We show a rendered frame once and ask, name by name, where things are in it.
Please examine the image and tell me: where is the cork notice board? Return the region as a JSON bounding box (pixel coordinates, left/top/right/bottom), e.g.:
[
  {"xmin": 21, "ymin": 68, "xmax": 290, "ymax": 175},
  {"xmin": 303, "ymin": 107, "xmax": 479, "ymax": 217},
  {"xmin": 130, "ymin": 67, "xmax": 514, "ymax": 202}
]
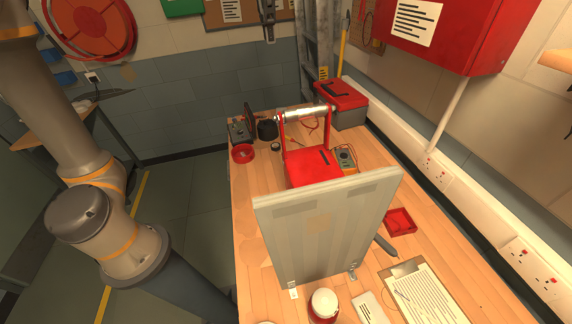
[{"xmin": 201, "ymin": 0, "xmax": 296, "ymax": 34}]

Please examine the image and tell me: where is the grey test board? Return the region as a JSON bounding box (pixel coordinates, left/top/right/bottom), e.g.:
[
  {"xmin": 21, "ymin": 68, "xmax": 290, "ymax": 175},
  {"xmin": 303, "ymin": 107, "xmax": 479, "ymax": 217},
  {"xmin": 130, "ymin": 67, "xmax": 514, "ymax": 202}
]
[{"xmin": 252, "ymin": 165, "xmax": 406, "ymax": 300}]

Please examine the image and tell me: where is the grey metal ladder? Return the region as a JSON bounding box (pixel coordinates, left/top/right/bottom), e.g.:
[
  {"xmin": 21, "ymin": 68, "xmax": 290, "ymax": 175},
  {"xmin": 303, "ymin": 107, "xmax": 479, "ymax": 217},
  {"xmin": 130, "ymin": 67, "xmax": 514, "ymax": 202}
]
[{"xmin": 293, "ymin": 0, "xmax": 337, "ymax": 105}]

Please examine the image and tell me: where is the brown pegboard with tools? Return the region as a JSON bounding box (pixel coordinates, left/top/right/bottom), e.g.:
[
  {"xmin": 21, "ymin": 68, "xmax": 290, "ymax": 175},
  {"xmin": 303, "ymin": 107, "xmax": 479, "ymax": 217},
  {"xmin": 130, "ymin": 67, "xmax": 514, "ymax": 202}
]
[{"xmin": 347, "ymin": 0, "xmax": 388, "ymax": 57}]

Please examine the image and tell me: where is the silver roller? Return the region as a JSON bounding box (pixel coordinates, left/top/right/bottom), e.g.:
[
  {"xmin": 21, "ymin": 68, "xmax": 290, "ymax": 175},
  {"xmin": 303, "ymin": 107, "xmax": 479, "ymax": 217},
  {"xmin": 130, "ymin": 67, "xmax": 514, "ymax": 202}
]
[{"xmin": 273, "ymin": 104, "xmax": 337, "ymax": 126}]

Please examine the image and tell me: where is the black red-rimmed panel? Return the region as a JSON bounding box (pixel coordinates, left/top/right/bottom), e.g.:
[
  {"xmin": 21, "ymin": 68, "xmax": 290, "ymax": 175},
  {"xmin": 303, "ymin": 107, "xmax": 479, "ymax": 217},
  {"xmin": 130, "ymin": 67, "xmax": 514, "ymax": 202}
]
[{"xmin": 243, "ymin": 101, "xmax": 257, "ymax": 140}]

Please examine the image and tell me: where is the grey toolbox with red lid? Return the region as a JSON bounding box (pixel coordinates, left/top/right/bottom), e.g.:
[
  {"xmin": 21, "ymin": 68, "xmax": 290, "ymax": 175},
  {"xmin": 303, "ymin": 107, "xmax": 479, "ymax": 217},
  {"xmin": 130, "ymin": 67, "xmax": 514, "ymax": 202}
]
[{"xmin": 312, "ymin": 77, "xmax": 370, "ymax": 132}]

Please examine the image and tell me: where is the black cylinder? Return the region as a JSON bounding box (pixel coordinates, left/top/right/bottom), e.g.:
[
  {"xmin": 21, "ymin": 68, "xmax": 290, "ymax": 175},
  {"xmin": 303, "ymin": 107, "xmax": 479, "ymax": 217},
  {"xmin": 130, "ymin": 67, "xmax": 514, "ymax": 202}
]
[{"xmin": 256, "ymin": 118, "xmax": 279, "ymax": 142}]

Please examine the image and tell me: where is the grey control box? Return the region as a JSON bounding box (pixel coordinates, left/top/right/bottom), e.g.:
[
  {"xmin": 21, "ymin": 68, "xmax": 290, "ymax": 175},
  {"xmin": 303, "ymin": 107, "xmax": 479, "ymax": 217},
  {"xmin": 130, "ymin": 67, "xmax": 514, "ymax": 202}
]
[{"xmin": 227, "ymin": 121, "xmax": 254, "ymax": 147}]

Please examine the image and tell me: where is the red round tin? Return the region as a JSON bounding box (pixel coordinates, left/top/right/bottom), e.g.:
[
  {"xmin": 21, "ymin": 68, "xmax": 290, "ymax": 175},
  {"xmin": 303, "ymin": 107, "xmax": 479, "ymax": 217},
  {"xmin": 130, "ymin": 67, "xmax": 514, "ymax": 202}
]
[{"xmin": 230, "ymin": 142, "xmax": 256, "ymax": 165}]

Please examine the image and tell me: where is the orange grey multimeter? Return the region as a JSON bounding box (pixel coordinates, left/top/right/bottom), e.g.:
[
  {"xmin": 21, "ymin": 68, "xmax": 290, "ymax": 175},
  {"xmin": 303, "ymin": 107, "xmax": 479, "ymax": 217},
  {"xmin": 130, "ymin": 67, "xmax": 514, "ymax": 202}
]
[{"xmin": 332, "ymin": 146, "xmax": 360, "ymax": 177}]

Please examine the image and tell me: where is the white conduit pipe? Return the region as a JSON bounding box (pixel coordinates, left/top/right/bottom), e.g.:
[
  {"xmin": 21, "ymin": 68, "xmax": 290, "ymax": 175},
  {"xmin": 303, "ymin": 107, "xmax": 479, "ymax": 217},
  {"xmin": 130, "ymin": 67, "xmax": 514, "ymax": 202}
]
[{"xmin": 426, "ymin": 75, "xmax": 471, "ymax": 154}]

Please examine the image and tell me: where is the shelf unit with blue bins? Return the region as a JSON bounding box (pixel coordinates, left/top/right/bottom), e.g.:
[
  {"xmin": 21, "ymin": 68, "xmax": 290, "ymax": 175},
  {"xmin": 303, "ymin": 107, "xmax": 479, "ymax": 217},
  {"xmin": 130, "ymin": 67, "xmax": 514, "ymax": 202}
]
[{"xmin": 32, "ymin": 18, "xmax": 80, "ymax": 88}]

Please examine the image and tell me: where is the red parts tray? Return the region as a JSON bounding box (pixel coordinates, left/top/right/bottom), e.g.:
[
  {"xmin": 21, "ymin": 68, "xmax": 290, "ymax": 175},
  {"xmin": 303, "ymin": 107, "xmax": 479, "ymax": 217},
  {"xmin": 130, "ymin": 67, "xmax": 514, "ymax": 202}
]
[{"xmin": 381, "ymin": 206, "xmax": 419, "ymax": 239}]

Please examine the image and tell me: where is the grey marker pen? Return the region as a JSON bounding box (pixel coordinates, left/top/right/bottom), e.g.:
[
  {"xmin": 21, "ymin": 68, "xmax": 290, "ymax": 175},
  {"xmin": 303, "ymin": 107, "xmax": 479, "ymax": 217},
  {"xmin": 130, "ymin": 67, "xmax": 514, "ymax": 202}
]
[{"xmin": 372, "ymin": 232, "xmax": 401, "ymax": 260}]

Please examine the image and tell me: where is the wooden side table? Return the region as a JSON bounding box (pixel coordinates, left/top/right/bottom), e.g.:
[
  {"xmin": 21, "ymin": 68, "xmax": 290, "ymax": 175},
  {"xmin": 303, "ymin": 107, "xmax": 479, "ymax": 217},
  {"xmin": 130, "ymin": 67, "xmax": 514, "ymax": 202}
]
[{"xmin": 7, "ymin": 87, "xmax": 145, "ymax": 171}]

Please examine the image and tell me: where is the red white beacon dome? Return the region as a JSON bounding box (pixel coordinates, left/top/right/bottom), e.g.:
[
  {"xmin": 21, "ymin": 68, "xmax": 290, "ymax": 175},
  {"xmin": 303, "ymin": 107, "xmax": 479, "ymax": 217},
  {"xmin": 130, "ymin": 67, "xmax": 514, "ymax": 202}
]
[{"xmin": 307, "ymin": 287, "xmax": 341, "ymax": 324}]

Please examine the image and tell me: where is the white printed card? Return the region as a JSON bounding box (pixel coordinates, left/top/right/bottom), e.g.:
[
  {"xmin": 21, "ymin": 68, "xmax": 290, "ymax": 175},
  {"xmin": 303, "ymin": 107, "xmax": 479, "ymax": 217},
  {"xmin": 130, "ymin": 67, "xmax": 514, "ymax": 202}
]
[{"xmin": 350, "ymin": 290, "xmax": 393, "ymax": 324}]

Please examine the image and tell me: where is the brown clipboard with paper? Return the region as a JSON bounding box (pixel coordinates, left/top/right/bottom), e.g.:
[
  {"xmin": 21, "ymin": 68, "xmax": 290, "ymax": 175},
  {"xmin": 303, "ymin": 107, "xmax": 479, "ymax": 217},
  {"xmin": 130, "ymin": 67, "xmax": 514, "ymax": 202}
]
[{"xmin": 377, "ymin": 254, "xmax": 473, "ymax": 324}]

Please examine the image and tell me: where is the yellow-handled axe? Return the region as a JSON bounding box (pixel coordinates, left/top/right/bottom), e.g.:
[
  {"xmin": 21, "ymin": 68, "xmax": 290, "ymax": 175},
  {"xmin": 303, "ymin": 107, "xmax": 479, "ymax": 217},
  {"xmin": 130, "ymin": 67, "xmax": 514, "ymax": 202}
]
[{"xmin": 336, "ymin": 9, "xmax": 353, "ymax": 80}]

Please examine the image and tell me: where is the red stand with frame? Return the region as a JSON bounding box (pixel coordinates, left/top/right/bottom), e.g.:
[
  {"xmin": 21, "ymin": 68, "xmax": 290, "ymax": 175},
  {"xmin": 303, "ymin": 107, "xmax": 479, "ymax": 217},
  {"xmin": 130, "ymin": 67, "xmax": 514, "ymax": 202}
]
[{"xmin": 277, "ymin": 103, "xmax": 346, "ymax": 190}]

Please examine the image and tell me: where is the red fire hose reel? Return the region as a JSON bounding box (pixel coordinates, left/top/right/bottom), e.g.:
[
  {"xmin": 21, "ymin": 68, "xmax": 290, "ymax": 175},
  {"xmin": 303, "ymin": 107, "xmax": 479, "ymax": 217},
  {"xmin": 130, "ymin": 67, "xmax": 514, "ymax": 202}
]
[{"xmin": 40, "ymin": 0, "xmax": 139, "ymax": 63}]

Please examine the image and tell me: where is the red wall cabinet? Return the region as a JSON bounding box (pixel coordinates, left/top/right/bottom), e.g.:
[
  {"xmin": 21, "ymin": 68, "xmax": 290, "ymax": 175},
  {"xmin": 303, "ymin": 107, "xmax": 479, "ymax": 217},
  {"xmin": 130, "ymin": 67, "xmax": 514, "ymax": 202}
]
[{"xmin": 369, "ymin": 0, "xmax": 542, "ymax": 78}]

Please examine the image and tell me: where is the white wall trunking with sockets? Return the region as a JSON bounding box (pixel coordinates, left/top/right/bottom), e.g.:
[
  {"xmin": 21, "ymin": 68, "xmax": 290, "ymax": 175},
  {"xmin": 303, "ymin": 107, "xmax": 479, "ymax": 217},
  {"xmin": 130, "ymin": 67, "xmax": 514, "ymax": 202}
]
[{"xmin": 341, "ymin": 74, "xmax": 572, "ymax": 324}]

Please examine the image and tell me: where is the wooden wall shelf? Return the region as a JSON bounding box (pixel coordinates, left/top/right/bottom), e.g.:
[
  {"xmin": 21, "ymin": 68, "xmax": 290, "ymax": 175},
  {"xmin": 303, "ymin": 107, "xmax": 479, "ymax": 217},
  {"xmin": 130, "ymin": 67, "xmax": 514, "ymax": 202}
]
[{"xmin": 537, "ymin": 47, "xmax": 572, "ymax": 76}]

